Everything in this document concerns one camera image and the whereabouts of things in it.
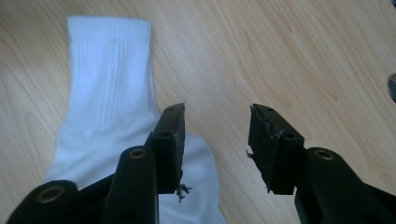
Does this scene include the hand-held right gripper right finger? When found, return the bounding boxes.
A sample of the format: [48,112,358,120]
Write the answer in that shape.
[247,103,306,196]

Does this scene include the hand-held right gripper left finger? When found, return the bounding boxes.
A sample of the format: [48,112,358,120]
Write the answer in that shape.
[144,102,187,196]

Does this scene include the white sock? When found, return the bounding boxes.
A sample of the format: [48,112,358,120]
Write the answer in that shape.
[42,16,228,224]

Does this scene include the grey table grommet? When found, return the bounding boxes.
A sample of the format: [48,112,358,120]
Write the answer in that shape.
[387,73,396,104]

